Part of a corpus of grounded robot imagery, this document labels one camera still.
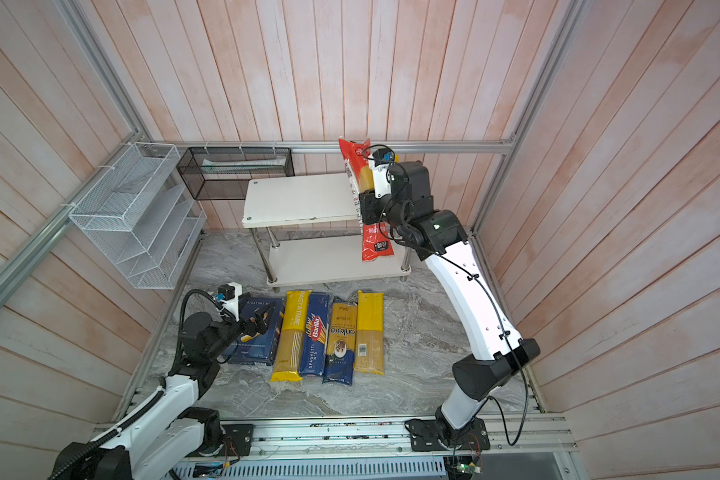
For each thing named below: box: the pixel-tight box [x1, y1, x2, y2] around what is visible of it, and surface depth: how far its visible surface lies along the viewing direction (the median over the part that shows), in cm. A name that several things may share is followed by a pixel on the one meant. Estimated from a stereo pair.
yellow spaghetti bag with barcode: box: [354, 290, 384, 376], surface depth 92 cm
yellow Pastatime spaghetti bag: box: [270, 290, 312, 383], surface depth 90 cm
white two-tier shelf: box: [242, 173, 411, 290], surface depth 85 cm
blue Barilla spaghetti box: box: [299, 292, 332, 376], surface depth 90 cm
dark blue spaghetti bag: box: [322, 302, 358, 385], surface depth 89 cm
